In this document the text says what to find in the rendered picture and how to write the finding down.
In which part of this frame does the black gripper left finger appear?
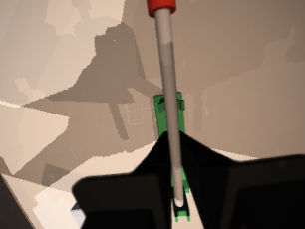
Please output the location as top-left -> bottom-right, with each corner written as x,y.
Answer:
71,131 -> 172,229

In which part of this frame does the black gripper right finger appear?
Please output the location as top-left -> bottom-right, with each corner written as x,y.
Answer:
179,131 -> 305,229

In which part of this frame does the grey pin with red cap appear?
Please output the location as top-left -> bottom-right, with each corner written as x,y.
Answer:
147,0 -> 184,207

